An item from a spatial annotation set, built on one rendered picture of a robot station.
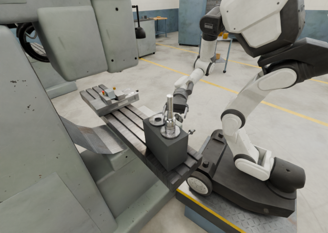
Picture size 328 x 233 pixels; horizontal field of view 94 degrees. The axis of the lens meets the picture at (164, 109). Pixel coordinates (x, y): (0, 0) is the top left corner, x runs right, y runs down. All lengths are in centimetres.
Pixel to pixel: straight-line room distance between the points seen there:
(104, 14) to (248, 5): 58
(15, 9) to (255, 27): 83
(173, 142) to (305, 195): 176
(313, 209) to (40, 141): 217
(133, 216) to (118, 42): 128
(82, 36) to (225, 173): 119
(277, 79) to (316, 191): 165
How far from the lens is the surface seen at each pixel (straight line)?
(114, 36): 80
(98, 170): 114
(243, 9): 80
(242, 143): 114
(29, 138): 69
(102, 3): 77
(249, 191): 127
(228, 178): 127
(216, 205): 135
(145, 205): 153
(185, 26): 695
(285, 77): 85
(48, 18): 70
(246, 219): 138
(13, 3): 70
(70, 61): 72
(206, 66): 106
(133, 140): 96
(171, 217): 170
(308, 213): 212
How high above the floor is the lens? 161
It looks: 36 degrees down
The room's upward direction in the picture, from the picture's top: 2 degrees counter-clockwise
